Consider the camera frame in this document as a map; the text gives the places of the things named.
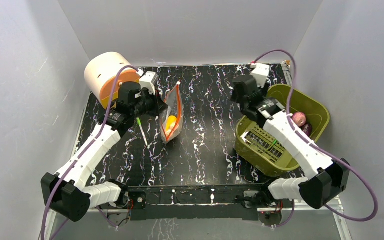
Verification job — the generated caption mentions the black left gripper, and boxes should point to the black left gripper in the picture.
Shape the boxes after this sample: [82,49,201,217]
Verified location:
[132,88,169,119]

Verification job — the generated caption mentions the clear orange zip top bag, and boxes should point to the clear orange zip top bag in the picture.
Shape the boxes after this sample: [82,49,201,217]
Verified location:
[159,81,184,144]

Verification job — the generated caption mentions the yellow toy lemon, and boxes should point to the yellow toy lemon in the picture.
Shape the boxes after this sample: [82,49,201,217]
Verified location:
[165,115,177,133]

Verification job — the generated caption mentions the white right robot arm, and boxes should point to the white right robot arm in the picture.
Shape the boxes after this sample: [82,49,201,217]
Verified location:
[231,74,351,210]

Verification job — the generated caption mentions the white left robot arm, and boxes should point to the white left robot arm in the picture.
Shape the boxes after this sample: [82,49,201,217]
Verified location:
[40,80,167,222]

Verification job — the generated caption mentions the green white pen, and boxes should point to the green white pen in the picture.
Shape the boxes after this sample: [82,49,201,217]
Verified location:
[136,117,149,148]

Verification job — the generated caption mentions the olive green plastic basket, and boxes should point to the olive green plastic basket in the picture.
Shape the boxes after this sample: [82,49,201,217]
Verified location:
[234,90,330,177]

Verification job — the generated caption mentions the pink toy onion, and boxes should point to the pink toy onion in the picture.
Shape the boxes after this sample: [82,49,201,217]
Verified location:
[291,112,307,128]

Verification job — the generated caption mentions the white orange cylindrical drum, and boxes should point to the white orange cylindrical drum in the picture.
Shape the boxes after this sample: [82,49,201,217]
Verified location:
[84,52,130,109]

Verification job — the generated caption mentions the purple toy eggplant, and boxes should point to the purple toy eggplant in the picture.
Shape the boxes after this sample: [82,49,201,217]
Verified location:
[301,122,313,137]

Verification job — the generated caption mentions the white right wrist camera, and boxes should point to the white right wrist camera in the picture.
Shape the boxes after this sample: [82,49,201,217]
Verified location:
[250,63,270,88]

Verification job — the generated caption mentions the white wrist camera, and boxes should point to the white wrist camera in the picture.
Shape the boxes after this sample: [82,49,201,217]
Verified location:
[250,63,270,88]
[139,71,158,95]

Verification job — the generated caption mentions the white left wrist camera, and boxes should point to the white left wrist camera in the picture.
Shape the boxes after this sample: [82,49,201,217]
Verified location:
[139,71,158,95]

